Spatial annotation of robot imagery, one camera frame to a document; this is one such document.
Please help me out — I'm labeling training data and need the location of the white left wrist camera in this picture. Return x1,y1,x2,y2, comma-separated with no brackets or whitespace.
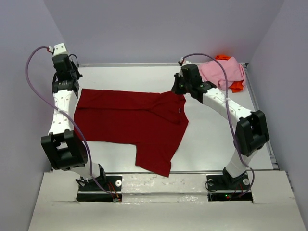
47,43,69,56

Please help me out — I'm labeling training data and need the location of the pink t shirt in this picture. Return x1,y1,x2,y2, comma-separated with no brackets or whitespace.
199,55,246,91

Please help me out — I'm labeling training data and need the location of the dark red t shirt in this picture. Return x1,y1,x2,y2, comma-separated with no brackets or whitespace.
74,89,189,177

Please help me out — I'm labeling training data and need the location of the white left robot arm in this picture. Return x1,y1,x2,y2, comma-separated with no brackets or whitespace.
41,52,107,190

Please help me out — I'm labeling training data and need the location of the orange t shirt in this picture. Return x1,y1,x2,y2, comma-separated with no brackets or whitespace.
215,54,246,93

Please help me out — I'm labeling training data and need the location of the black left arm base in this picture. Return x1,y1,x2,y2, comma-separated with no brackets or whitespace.
75,170,123,203

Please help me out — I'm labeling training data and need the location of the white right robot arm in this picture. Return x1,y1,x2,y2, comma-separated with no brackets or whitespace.
171,61,269,189

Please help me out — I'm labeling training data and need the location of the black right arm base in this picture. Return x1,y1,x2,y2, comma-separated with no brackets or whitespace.
205,173,253,202

